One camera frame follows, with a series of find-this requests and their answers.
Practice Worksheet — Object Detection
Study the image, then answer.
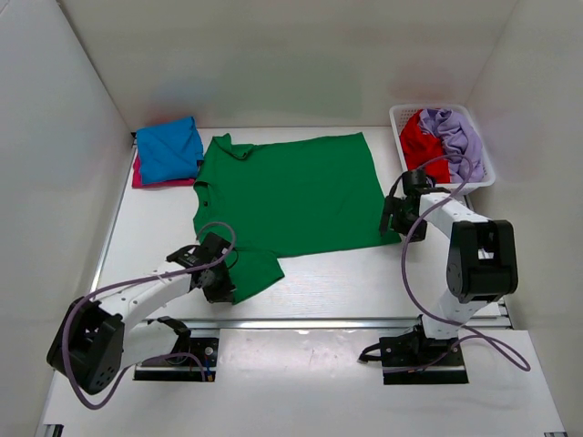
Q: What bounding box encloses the white plastic basket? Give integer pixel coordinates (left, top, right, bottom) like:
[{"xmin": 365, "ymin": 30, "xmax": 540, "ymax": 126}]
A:
[{"xmin": 389, "ymin": 102, "xmax": 496, "ymax": 196}]

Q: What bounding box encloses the folded pink t shirt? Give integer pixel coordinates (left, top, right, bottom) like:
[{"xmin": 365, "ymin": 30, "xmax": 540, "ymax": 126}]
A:
[{"xmin": 131, "ymin": 153, "xmax": 197, "ymax": 190}]

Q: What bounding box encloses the folded blue t shirt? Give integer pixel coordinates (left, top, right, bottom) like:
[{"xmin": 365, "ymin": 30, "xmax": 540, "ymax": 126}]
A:
[{"xmin": 134, "ymin": 117, "xmax": 204, "ymax": 187}]

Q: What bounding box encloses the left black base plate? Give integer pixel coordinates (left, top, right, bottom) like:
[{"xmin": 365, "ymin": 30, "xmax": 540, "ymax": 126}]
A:
[{"xmin": 133, "ymin": 330, "xmax": 220, "ymax": 382}]

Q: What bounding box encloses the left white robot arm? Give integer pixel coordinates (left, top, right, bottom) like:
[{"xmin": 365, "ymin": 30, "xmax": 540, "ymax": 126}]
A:
[{"xmin": 46, "ymin": 232, "xmax": 235, "ymax": 395}]

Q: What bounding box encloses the silver aluminium rail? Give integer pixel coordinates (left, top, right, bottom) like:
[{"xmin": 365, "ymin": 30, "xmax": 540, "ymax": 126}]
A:
[{"xmin": 140, "ymin": 318, "xmax": 420, "ymax": 331}]

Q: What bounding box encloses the red t shirt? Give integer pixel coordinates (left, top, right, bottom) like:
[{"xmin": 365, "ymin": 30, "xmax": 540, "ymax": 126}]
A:
[{"xmin": 399, "ymin": 110, "xmax": 450, "ymax": 184}]

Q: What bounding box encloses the lilac t shirt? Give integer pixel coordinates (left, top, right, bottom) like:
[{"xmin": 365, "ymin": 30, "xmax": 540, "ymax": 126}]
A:
[{"xmin": 418, "ymin": 108, "xmax": 485, "ymax": 184}]

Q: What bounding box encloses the green t shirt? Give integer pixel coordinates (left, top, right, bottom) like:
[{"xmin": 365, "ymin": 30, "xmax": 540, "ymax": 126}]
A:
[{"xmin": 193, "ymin": 133, "xmax": 401, "ymax": 304}]

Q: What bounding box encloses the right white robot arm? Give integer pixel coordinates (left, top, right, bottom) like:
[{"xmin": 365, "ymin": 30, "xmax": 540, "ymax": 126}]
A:
[{"xmin": 379, "ymin": 168, "xmax": 518, "ymax": 367}]

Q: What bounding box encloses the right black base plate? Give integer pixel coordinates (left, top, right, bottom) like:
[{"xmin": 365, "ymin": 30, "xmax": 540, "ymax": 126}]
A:
[{"xmin": 358, "ymin": 327, "xmax": 469, "ymax": 385}]

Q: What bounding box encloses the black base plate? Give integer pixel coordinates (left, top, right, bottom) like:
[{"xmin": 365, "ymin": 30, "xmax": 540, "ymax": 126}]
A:
[
  {"xmin": 358, "ymin": 327, "xmax": 469, "ymax": 385},
  {"xmin": 133, "ymin": 330, "xmax": 220, "ymax": 382}
]

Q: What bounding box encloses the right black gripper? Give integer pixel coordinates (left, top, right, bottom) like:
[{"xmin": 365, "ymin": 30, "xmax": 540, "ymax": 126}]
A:
[{"xmin": 380, "ymin": 197, "xmax": 424, "ymax": 243}]

